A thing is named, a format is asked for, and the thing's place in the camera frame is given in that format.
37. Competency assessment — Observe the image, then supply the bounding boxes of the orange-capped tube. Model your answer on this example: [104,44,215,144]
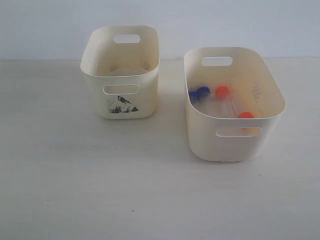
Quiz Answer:
[215,86,235,118]
[231,99,256,136]

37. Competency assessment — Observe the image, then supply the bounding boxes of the orange-capped tube front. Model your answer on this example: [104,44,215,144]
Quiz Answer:
[231,99,256,136]

